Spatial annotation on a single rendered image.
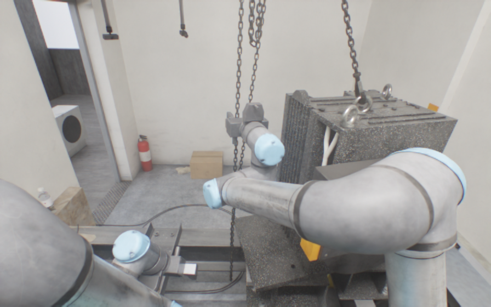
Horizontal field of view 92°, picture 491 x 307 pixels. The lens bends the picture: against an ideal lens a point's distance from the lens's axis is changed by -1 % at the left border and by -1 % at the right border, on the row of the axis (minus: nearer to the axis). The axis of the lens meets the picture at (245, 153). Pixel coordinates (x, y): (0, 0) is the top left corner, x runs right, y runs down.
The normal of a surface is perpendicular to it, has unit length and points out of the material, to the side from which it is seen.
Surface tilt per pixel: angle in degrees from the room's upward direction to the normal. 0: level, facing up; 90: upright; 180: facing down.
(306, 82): 90
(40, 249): 61
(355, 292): 0
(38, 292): 84
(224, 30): 90
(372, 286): 0
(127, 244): 25
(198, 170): 90
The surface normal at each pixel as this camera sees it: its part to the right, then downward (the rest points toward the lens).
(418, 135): 0.27, 0.47
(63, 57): 0.01, 0.48
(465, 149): -1.00, -0.02
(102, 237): 0.03, -0.88
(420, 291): -0.37, 0.23
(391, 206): -0.15, -0.29
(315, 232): -0.65, 0.40
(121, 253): -0.13, -0.62
